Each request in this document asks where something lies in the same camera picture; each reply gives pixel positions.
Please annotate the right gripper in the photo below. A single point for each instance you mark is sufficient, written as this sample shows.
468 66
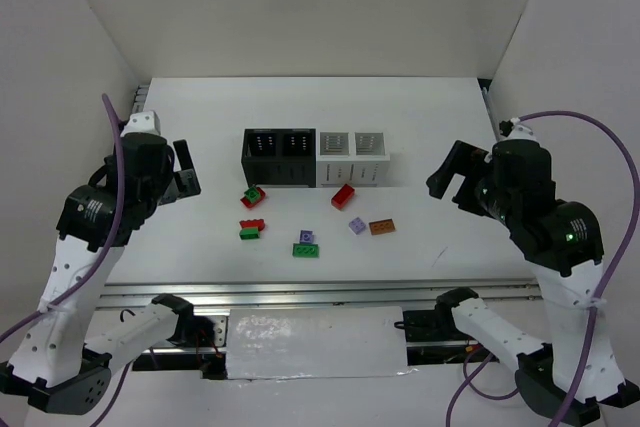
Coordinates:
470 187

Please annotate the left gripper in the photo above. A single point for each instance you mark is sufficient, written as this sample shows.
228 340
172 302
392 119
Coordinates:
181 182

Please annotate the light purple lego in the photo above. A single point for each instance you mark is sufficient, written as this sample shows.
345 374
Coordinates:
357 225

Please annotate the purple small lego brick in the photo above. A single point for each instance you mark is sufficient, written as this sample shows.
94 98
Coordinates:
306 237

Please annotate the green lego plate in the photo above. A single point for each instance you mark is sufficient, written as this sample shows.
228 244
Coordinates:
305 250

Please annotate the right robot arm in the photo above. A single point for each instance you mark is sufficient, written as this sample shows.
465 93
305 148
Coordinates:
575 373

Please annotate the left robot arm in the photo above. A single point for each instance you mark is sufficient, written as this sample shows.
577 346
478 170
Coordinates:
57 367

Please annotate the red lego under green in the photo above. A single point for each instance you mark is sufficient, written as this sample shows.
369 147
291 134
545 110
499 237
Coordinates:
249 205

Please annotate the green square lego brick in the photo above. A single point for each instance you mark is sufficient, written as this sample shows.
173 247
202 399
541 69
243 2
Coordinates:
253 194

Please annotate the black double container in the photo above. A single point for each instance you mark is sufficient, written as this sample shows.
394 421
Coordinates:
279 157

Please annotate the white double container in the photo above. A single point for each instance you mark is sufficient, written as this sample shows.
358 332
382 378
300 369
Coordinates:
359 159

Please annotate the red curved lego brick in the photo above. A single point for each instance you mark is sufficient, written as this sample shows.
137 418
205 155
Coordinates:
249 223

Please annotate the green curved lego brick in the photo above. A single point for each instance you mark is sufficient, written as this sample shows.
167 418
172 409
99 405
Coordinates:
248 233

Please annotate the orange flat lego brick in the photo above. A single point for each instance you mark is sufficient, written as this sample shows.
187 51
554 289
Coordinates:
380 227

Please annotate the red rectangular lego brick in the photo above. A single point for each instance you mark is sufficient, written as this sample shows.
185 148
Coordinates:
342 196

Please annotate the white foil covered plate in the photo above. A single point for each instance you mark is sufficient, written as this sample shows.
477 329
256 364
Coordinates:
336 342

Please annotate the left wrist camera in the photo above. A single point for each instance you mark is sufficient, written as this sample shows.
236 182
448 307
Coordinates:
142 122

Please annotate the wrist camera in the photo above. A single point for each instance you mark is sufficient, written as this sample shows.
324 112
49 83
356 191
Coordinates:
142 122
514 129

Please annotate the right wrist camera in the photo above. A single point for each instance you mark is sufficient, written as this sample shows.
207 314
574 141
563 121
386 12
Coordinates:
514 129

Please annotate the aluminium rail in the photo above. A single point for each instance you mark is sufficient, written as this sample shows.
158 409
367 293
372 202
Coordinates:
218 296

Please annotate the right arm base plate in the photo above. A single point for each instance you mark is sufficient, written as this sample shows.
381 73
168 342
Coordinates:
422 326

